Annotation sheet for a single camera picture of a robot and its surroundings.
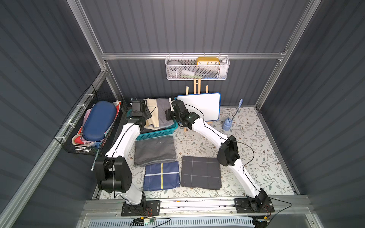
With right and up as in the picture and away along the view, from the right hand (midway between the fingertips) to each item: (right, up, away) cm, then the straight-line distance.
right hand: (168, 109), depth 91 cm
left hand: (-14, -1, -5) cm, 15 cm away
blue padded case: (-32, -6, -21) cm, 39 cm away
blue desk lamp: (+41, -10, +10) cm, 44 cm away
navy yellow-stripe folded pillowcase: (-3, -40, -7) cm, 41 cm away
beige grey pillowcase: (-7, +1, 0) cm, 7 cm away
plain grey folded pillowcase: (-10, -28, +4) cm, 30 cm away
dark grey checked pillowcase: (+21, -39, -7) cm, 44 cm away
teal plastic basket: (-3, -15, +6) cm, 17 cm away
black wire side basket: (-41, -14, -28) cm, 51 cm away
